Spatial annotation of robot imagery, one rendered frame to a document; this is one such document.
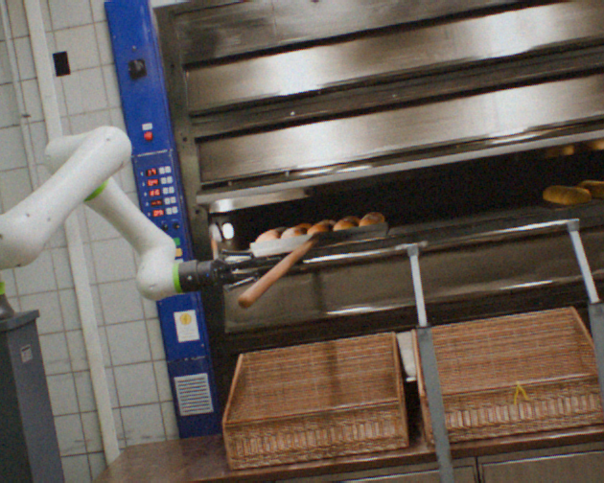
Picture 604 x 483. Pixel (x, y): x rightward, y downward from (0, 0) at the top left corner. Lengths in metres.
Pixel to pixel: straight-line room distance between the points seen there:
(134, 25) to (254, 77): 0.46
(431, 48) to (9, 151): 1.55
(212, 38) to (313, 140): 0.51
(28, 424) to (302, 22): 1.68
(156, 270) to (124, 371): 0.81
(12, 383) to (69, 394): 1.24
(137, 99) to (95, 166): 0.95
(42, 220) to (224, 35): 1.30
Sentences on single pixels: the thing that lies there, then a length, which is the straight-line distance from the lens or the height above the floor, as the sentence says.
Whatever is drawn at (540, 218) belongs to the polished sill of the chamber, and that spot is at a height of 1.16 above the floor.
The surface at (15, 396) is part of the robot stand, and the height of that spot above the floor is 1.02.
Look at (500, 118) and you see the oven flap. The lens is 3.26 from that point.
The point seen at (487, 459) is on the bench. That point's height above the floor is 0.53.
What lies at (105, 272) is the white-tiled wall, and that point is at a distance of 3.45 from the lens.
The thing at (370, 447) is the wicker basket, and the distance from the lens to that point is 2.88.
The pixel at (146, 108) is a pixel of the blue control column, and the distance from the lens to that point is 3.36.
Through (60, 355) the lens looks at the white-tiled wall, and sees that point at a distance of 3.56.
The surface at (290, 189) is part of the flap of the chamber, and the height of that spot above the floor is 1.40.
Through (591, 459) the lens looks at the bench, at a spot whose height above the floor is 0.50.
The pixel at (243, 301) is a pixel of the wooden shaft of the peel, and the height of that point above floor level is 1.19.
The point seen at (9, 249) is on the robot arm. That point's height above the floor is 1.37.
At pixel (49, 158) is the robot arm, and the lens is 2.64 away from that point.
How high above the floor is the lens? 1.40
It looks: 3 degrees down
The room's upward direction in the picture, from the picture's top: 9 degrees counter-clockwise
